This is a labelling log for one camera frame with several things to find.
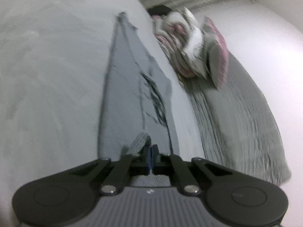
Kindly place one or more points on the black round object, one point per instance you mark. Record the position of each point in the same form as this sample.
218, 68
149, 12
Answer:
159, 10

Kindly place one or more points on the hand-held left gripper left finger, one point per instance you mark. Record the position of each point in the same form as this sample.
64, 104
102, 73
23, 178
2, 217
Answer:
118, 172

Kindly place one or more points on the grey knit sweater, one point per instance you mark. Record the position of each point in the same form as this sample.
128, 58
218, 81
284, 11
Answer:
125, 87

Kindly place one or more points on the pink pillow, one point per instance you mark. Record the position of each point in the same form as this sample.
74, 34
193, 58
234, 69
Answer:
219, 59

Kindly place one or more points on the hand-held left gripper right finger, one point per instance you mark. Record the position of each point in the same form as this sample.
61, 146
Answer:
182, 172

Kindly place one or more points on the light grey bed sheet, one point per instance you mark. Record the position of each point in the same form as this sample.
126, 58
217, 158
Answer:
47, 75

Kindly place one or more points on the grey quilted bedcover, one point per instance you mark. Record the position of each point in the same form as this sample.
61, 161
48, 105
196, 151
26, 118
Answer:
236, 123

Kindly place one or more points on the folded white pink quilt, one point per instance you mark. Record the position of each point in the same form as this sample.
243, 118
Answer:
196, 45

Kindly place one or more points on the folded pink grey quilt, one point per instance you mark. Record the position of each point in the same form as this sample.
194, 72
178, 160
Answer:
172, 42

